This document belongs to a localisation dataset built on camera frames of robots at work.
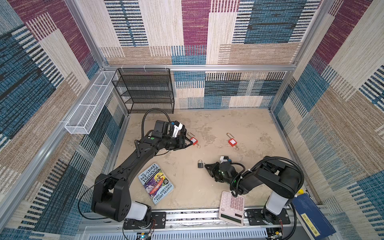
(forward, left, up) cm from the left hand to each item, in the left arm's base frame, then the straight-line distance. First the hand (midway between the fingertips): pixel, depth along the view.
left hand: (189, 141), depth 80 cm
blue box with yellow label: (-36, -60, -18) cm, 72 cm away
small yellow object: (-21, -59, -17) cm, 65 cm away
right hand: (-7, -8, -17) cm, 20 cm away
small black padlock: (-4, -6, -19) cm, 20 cm away
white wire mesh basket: (+3, +49, +15) cm, 52 cm away
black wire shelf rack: (+46, +33, -2) cm, 56 cm away
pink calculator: (-29, -20, -17) cm, 39 cm away
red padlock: (+13, -2, -17) cm, 22 cm away
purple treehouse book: (-16, +19, -17) cm, 30 cm away
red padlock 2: (+10, -27, -17) cm, 34 cm away
